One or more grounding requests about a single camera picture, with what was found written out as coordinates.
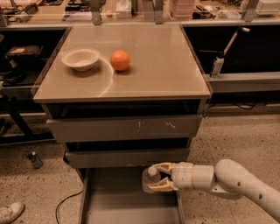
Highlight clear plastic water bottle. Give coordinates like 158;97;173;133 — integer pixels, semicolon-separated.
142;166;161;193

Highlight white sneaker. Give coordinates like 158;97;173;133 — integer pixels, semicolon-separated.
0;202;25;224

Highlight orange fruit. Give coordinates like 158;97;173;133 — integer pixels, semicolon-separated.
110;50;130;71

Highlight grey drawer cabinet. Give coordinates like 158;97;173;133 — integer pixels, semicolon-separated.
32;24;212;224

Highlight top grey drawer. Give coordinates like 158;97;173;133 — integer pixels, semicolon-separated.
46;115;202;143

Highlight pink stacked bins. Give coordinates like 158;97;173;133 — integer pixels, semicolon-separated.
168;0;195;20

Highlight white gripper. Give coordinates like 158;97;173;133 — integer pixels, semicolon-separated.
147;162;214;193

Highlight long workbench shelf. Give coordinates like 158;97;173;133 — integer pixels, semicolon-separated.
0;0;280;28

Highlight middle grey drawer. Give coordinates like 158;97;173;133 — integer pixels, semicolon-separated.
66;148;190;168

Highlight white paper bowl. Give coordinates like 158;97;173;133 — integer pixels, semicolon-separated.
61;47;101;72

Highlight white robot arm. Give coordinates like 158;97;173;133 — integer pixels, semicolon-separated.
142;159;280;222

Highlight open bottom grey drawer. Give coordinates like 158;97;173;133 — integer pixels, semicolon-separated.
78;167;184;224

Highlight white tube with nozzle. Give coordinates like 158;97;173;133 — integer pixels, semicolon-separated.
209;26;250;78

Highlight small dark floor device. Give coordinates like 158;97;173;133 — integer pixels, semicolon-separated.
27;151;44;169

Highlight black floor cable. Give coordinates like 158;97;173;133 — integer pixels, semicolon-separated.
54;188;84;224

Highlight black item on shelf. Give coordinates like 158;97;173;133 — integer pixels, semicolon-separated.
3;45;45;85

